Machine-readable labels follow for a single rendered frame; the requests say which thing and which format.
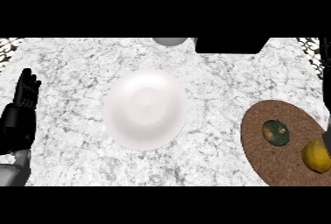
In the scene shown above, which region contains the grey round object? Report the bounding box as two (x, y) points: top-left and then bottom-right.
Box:
(151, 38), (190, 47)

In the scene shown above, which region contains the brown round placemat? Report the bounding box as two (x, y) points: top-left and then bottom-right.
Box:
(240, 100), (331, 187)

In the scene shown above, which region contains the black appliance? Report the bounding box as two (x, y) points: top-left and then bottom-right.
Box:
(192, 38), (271, 55)

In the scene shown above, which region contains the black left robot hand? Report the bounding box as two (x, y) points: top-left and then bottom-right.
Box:
(0, 67), (43, 156)

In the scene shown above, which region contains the green squash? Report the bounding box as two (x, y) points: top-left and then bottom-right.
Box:
(262, 120), (291, 148)

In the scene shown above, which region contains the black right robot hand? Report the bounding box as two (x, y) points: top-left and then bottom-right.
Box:
(321, 115), (331, 157)

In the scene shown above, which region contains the white oval plate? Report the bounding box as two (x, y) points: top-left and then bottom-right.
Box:
(102, 68), (190, 151)

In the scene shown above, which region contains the yellow lemon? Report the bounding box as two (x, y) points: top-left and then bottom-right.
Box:
(300, 140), (331, 174)

